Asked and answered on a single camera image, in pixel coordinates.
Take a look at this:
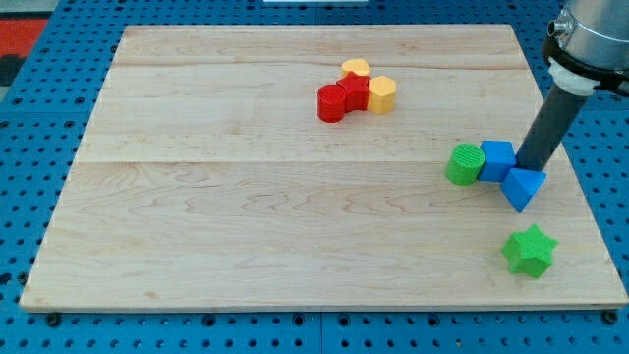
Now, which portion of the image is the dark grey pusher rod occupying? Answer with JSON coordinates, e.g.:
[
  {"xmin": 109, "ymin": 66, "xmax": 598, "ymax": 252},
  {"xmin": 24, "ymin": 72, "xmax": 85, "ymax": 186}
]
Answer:
[{"xmin": 516, "ymin": 84, "xmax": 589, "ymax": 171}]

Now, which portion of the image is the blue cube block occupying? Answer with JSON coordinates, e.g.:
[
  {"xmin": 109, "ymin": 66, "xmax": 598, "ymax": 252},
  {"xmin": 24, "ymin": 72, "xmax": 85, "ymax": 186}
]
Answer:
[{"xmin": 478, "ymin": 141, "xmax": 516, "ymax": 182}]

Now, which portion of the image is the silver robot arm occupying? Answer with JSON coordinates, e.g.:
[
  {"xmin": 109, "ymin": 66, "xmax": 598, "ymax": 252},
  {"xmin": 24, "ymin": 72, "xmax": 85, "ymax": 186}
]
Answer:
[{"xmin": 516, "ymin": 0, "xmax": 628, "ymax": 171}]

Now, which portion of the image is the blue triangle block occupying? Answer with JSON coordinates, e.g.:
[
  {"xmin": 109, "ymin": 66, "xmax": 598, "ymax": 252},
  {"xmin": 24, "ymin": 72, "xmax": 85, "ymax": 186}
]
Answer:
[{"xmin": 500, "ymin": 168, "xmax": 546, "ymax": 212}]

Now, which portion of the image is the green cylinder block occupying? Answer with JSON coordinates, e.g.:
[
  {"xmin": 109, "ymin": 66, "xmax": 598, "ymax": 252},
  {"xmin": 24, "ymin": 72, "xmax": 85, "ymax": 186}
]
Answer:
[{"xmin": 445, "ymin": 143, "xmax": 486, "ymax": 186}]

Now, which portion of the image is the green star block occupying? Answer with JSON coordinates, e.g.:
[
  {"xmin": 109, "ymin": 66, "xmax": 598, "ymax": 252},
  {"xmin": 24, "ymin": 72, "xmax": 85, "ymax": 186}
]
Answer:
[{"xmin": 501, "ymin": 224, "xmax": 559, "ymax": 279}]

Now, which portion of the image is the yellow hexagon block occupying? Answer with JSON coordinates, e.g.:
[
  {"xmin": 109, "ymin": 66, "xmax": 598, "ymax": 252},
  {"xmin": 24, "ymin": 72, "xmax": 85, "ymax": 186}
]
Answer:
[{"xmin": 368, "ymin": 76, "xmax": 397, "ymax": 114}]

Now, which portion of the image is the red star block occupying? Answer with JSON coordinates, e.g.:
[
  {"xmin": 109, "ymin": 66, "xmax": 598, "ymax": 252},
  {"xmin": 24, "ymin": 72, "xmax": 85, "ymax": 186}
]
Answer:
[{"xmin": 336, "ymin": 72, "xmax": 370, "ymax": 113}]

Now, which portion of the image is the yellow heart block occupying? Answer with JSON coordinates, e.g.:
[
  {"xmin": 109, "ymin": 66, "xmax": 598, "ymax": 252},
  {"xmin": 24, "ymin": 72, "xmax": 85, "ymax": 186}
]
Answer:
[{"xmin": 341, "ymin": 58, "xmax": 371, "ymax": 78}]

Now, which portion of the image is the red cylinder block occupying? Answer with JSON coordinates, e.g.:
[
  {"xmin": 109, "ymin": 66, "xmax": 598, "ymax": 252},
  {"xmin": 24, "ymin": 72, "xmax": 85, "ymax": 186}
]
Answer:
[{"xmin": 317, "ymin": 85, "xmax": 346, "ymax": 123}]

